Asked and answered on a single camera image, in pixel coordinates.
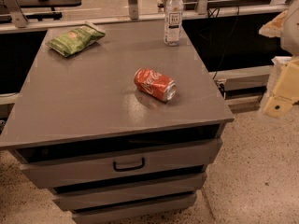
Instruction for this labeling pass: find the red coke can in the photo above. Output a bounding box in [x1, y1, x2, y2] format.
[134, 68, 177, 102]

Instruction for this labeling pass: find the clear plastic water bottle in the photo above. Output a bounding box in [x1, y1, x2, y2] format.
[164, 0, 184, 46]

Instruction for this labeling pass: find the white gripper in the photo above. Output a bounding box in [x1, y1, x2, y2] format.
[259, 10, 299, 118]

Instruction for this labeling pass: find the green chip bag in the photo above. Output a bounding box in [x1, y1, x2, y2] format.
[46, 23, 106, 58]

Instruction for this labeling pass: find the black drawer handle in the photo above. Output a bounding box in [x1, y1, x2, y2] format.
[113, 158, 146, 172]

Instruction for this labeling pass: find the metal railing frame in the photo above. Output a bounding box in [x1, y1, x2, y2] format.
[1, 0, 293, 33]

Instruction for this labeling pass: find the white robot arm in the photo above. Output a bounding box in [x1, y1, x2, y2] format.
[259, 0, 299, 118]

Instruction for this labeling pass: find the grey drawer cabinet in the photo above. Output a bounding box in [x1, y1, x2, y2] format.
[1, 21, 233, 224]

